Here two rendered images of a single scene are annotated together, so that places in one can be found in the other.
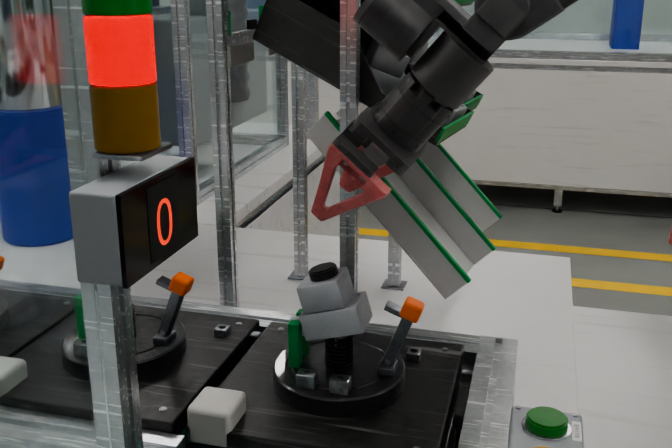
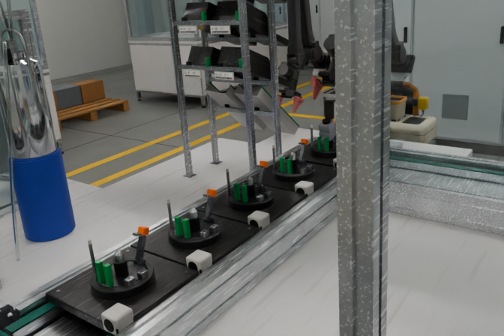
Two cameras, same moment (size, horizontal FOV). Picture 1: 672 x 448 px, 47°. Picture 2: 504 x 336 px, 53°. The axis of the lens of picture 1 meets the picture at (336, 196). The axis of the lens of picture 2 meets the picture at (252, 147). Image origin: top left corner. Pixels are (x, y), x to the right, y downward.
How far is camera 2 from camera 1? 1.81 m
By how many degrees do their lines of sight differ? 65
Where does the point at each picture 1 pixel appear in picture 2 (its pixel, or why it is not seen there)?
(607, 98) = not seen: outside the picture
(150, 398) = (327, 170)
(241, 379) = (322, 161)
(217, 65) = (248, 78)
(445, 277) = (294, 127)
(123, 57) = not seen: hidden behind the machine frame
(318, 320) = (331, 133)
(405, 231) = (284, 118)
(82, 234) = not seen: hidden behind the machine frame
